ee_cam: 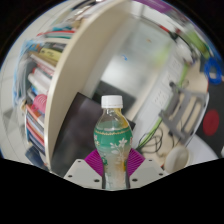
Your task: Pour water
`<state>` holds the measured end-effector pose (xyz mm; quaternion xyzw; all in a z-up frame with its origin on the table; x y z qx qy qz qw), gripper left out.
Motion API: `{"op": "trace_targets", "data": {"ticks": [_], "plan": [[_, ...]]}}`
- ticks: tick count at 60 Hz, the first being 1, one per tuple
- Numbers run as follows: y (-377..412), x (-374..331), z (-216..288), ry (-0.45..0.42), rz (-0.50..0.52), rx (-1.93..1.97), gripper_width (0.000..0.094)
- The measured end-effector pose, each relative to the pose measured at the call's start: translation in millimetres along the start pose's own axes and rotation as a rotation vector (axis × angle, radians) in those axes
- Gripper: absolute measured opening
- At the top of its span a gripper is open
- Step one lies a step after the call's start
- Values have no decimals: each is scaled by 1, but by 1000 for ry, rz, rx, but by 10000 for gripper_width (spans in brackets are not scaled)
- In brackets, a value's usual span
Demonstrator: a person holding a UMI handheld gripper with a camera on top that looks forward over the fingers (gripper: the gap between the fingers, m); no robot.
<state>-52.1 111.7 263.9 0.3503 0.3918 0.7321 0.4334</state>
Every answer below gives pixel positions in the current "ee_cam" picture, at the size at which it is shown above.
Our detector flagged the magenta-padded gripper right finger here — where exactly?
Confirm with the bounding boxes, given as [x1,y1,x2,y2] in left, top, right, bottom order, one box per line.
[125,148,168,190]

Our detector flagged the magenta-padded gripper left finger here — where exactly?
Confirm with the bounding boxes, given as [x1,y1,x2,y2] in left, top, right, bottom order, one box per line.
[63,149,105,190]

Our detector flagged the clear green-labelled drink bottle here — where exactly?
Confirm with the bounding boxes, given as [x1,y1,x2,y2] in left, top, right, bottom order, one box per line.
[93,94,134,191]

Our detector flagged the white paper cup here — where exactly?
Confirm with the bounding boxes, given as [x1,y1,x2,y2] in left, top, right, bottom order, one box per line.
[163,145,191,174]

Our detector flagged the grey metal stand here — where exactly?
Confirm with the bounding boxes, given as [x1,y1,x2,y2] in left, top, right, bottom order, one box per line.
[158,80,209,145]

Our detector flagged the beige shelf with books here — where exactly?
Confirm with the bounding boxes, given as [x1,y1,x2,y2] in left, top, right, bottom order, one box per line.
[13,0,134,171]

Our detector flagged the flat round red coaster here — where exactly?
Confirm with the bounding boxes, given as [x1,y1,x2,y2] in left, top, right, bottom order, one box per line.
[202,109,221,137]

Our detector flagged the black desk mat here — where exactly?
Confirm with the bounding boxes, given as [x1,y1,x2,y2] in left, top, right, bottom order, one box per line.
[194,89,224,158]

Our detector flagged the purple hanging banner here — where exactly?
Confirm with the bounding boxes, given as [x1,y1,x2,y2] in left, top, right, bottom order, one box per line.
[134,0,174,14]

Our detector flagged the black cable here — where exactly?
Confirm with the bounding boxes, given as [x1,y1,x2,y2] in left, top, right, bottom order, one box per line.
[136,126,165,156]

